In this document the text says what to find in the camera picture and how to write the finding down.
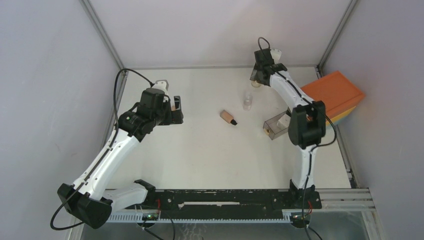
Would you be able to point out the clear small bottle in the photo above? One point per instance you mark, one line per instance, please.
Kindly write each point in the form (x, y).
(247, 101)

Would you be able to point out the orange clear drawer organizer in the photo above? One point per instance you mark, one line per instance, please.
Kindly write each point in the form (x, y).
(338, 93)

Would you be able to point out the round beige powder jar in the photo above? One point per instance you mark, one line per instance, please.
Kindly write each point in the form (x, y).
(256, 84)

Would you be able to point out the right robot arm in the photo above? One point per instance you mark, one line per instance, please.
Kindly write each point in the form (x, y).
(306, 128)

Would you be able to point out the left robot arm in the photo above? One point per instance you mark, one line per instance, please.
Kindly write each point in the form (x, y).
(211, 162)

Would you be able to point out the beige foundation tube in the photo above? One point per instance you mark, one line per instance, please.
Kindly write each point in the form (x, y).
(228, 118)

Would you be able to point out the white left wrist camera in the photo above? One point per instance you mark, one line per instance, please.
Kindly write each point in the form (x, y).
(162, 85)

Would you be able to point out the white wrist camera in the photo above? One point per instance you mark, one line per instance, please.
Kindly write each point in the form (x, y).
(162, 85)
(276, 54)

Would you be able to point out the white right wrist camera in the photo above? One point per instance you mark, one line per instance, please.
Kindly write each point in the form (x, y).
(276, 54)

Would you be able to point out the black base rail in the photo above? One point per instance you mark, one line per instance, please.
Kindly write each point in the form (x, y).
(229, 204)

